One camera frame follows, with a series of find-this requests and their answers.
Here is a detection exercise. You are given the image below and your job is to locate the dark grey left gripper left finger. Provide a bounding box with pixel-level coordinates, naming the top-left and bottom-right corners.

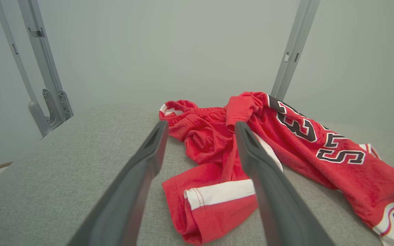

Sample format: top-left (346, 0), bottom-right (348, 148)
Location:
top-left (68, 120), bottom-right (169, 246)

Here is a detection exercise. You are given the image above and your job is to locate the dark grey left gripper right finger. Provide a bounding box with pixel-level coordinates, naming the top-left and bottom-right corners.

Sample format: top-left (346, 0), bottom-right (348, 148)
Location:
top-left (235, 121), bottom-right (334, 246)

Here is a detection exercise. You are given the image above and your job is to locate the red basketball jersey black lettering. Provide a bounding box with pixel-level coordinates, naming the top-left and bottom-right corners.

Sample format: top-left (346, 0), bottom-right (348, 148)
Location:
top-left (224, 91), bottom-right (394, 246)

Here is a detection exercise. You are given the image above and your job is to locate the red basketball shorts white stripe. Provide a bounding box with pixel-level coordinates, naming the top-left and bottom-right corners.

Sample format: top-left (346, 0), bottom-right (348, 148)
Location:
top-left (159, 100), bottom-right (284, 246)

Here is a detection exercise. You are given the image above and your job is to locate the grey metal hinged frame strut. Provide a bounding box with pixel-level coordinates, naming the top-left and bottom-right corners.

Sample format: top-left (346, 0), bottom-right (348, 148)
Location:
top-left (0, 0), bottom-right (74, 138)

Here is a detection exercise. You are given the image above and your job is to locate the grey metal frame post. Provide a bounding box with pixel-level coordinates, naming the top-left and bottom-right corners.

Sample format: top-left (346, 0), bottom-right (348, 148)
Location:
top-left (271, 0), bottom-right (320, 101)

